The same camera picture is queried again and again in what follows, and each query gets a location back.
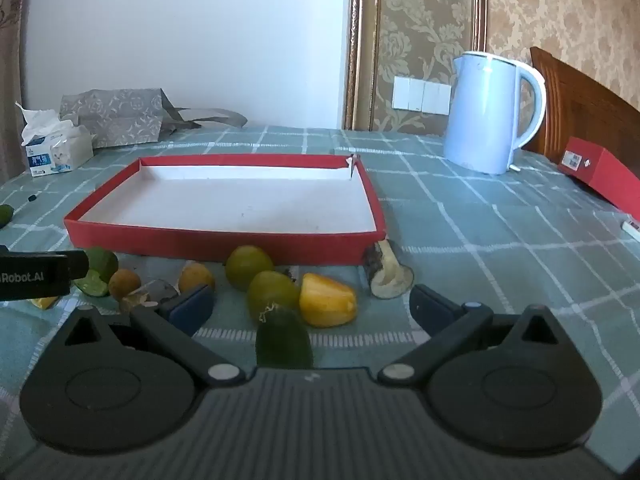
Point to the white tissue pack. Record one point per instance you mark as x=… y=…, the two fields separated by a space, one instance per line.
x=55 y=152

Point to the short cucumber end piece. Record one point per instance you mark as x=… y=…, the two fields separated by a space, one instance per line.
x=282 y=340

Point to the green orange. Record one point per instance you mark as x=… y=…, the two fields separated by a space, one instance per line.
x=270 y=292
x=248 y=266

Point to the yellow fruits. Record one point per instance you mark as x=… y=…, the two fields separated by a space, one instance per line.
x=42 y=302

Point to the light blue electric kettle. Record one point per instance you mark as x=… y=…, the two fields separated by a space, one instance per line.
x=480 y=120

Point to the small orange kumquat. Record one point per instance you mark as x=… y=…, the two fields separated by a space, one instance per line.
x=124 y=282
x=197 y=274

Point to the small red box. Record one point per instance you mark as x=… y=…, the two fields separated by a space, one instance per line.
x=610 y=170

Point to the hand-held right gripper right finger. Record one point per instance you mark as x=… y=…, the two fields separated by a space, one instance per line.
x=429 y=307

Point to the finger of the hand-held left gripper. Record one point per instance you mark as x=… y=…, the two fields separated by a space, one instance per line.
x=77 y=264

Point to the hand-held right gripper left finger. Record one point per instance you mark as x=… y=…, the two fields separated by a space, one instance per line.
x=192 y=310

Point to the small white object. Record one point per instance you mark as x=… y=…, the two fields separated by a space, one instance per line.
x=632 y=229

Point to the red shallow cardboard tray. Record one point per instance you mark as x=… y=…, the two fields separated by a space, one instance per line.
x=225 y=200

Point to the green checked tablecloth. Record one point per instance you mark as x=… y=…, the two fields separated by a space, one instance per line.
x=475 y=240

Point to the beige patterned curtain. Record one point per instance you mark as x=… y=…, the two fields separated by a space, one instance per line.
x=10 y=85

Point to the gold wall moulding frame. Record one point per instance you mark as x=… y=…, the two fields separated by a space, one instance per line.
x=360 y=35

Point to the grey patterned paper bag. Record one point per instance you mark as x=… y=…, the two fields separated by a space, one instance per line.
x=120 y=115

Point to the white wall switch panel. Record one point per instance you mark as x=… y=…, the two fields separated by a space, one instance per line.
x=420 y=94

